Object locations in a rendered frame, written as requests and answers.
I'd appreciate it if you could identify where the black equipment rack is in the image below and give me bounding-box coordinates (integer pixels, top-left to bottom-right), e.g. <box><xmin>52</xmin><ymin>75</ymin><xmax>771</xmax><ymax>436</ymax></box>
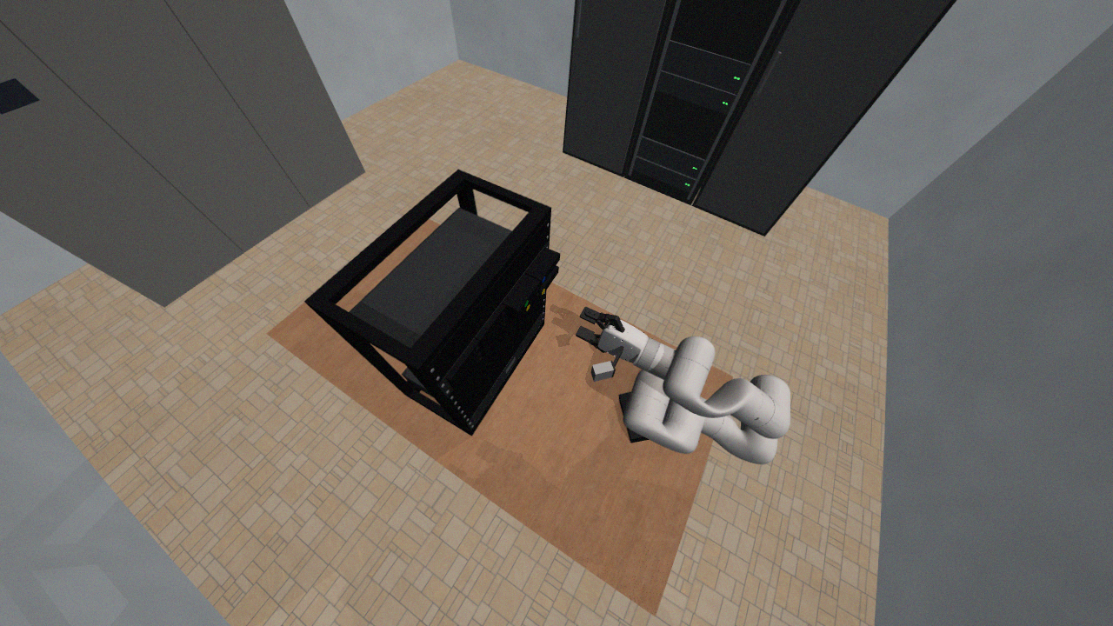
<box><xmin>304</xmin><ymin>170</ymin><xmax>560</xmax><ymax>436</ymax></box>

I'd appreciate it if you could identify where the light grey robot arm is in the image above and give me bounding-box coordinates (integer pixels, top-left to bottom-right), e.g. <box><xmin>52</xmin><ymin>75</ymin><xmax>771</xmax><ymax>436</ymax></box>
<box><xmin>623</xmin><ymin>336</ymin><xmax>790</xmax><ymax>464</ymax></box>

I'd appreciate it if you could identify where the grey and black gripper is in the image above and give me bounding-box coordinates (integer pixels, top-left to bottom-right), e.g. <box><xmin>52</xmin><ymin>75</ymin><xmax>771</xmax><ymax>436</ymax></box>
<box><xmin>577</xmin><ymin>307</ymin><xmax>649</xmax><ymax>365</ymax></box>

